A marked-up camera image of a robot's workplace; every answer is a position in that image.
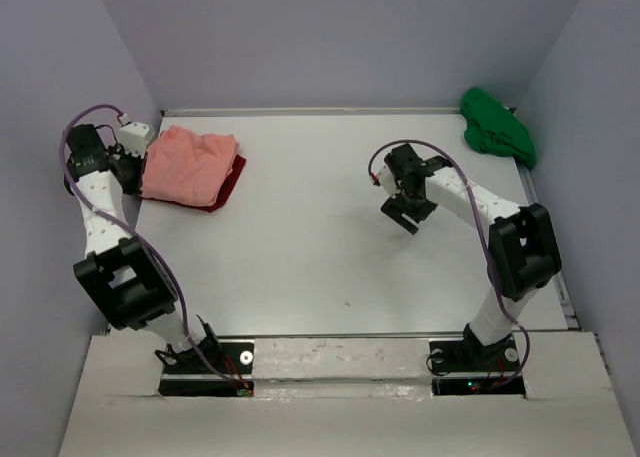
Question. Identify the green t-shirt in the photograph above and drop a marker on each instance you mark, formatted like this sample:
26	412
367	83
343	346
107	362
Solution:
493	129

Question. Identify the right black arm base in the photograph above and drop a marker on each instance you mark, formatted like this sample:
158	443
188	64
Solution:
458	371

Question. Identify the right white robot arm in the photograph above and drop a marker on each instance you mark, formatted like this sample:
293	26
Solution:
518	242

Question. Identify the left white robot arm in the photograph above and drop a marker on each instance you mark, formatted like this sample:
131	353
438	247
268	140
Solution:
122	275

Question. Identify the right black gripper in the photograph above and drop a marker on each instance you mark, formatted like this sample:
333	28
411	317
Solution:
395	209

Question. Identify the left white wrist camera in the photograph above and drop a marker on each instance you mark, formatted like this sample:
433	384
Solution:
134	138

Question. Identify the pink t-shirt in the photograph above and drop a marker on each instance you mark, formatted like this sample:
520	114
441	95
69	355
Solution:
187	168

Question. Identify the back aluminium rail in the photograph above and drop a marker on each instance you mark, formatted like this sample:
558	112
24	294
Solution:
306	111

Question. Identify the white foam strip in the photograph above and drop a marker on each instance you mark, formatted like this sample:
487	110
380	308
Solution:
340	358

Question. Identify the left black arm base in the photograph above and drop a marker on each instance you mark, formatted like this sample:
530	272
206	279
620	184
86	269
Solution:
192	378

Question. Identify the folded red t-shirt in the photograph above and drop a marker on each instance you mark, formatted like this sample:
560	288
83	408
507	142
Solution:
224	193

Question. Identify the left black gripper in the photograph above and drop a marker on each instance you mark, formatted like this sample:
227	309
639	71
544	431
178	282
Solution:
135	186

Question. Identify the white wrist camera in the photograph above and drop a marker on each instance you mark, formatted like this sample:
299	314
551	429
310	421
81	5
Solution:
385	179
134	138

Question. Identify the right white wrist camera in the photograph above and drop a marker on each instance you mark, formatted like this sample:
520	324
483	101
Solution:
385	179

